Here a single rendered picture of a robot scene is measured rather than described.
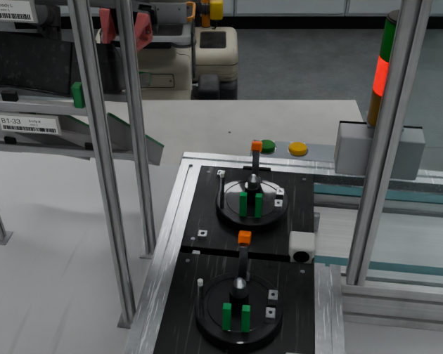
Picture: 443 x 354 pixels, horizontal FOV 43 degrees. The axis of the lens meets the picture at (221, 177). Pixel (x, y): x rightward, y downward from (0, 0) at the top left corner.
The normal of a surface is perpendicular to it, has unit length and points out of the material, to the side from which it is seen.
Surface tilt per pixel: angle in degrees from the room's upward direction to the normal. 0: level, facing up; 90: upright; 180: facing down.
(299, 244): 0
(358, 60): 0
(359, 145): 90
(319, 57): 0
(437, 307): 90
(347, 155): 90
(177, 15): 90
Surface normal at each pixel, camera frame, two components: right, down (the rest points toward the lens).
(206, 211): 0.00, -0.78
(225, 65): 0.00, 0.62
